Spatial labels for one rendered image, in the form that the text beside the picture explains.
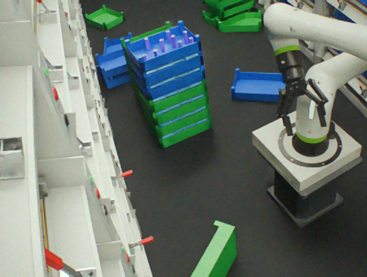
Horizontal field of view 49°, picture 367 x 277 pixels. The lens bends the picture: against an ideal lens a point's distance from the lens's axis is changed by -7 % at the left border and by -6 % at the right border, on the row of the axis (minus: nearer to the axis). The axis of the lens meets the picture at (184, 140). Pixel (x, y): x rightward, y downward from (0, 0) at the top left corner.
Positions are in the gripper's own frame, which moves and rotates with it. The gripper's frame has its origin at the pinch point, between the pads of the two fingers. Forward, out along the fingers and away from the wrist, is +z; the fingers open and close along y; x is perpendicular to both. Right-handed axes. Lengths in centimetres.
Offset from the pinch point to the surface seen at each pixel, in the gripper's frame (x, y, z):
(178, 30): -17, 66, -64
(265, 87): -79, 67, -36
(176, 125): -20, 84, -20
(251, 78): -79, 75, -44
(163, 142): -16, 92, -13
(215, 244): 15, 37, 34
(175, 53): -4, 58, -48
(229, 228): 8.5, 35.7, 29.4
